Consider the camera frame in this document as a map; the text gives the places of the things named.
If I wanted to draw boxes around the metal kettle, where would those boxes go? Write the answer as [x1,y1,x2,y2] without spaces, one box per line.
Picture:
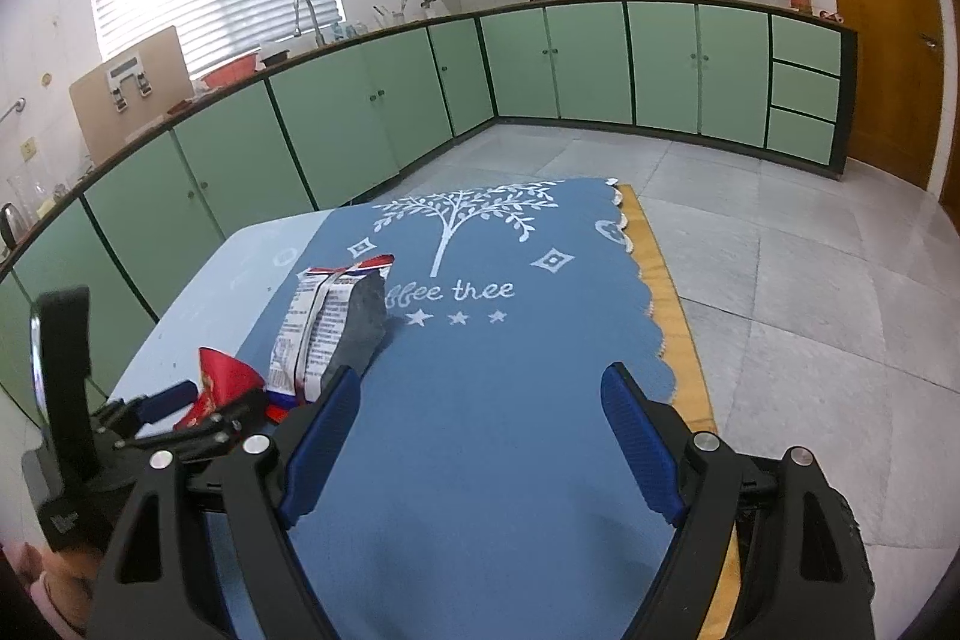
[0,203,28,248]

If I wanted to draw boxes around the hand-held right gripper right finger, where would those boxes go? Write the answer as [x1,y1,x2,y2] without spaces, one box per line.
[600,361,877,640]

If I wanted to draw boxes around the metal faucet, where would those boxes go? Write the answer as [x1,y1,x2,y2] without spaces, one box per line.
[292,0,326,48]

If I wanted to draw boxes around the blue printed tablecloth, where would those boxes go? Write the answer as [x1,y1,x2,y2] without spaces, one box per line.
[217,179,680,640]

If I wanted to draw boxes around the red snack wrapper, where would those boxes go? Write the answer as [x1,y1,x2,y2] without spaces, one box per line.
[174,346,269,435]

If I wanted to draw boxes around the wooden door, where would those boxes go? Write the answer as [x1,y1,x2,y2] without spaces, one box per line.
[806,0,950,193]

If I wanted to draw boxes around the brown cardboard box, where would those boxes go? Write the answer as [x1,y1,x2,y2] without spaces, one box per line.
[69,26,194,161]

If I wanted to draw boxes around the green kitchen base cabinets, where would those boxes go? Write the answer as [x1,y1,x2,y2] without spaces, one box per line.
[0,0,860,432]

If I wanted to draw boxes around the clear glass jug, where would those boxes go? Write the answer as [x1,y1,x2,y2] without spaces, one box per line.
[7,167,50,223]

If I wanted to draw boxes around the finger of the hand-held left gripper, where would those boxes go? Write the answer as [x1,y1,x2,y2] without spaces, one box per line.
[90,381,200,440]
[112,394,272,462]

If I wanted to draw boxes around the grey snack packet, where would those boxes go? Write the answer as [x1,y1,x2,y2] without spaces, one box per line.
[266,251,397,420]

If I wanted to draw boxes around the red basin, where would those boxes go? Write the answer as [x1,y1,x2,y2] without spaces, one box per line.
[201,53,260,89]

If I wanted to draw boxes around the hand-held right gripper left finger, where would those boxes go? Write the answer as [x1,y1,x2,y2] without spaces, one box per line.
[88,365,362,640]

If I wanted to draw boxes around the person's left hand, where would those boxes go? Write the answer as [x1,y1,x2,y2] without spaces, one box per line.
[0,539,95,640]

